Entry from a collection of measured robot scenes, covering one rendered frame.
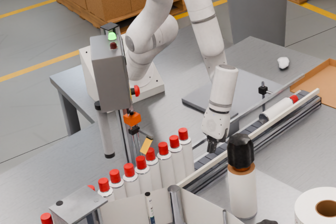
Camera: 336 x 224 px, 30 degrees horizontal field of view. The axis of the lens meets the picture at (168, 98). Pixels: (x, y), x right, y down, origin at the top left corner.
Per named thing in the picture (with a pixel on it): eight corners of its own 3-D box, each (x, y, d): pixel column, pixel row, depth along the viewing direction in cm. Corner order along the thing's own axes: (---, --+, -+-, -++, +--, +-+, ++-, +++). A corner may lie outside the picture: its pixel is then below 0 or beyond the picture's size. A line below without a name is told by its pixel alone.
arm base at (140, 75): (121, 93, 285) (129, 77, 269) (107, 56, 290) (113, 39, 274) (159, 82, 292) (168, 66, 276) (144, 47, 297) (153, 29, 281)
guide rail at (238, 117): (108, 205, 211) (108, 202, 210) (106, 203, 211) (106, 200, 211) (305, 76, 268) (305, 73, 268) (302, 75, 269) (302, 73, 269)
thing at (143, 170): (149, 212, 216) (141, 164, 205) (137, 207, 218) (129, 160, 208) (158, 203, 219) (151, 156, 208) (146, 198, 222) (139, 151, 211)
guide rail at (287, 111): (125, 227, 208) (124, 222, 207) (122, 225, 209) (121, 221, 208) (319, 92, 266) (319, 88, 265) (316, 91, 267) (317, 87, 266)
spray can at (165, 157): (166, 197, 221) (160, 150, 211) (159, 190, 225) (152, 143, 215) (179, 191, 223) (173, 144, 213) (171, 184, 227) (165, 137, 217)
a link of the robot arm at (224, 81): (207, 95, 232) (210, 103, 224) (214, 61, 228) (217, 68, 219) (230, 97, 233) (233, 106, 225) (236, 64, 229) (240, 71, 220)
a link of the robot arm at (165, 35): (123, 46, 273) (133, 20, 252) (157, 30, 281) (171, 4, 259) (137, 69, 271) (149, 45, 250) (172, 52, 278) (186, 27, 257)
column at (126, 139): (137, 193, 233) (108, 30, 198) (129, 188, 236) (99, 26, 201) (146, 187, 235) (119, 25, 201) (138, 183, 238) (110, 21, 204)
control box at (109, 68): (101, 113, 197) (91, 60, 187) (99, 87, 211) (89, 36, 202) (133, 108, 197) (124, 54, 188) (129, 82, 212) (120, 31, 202)
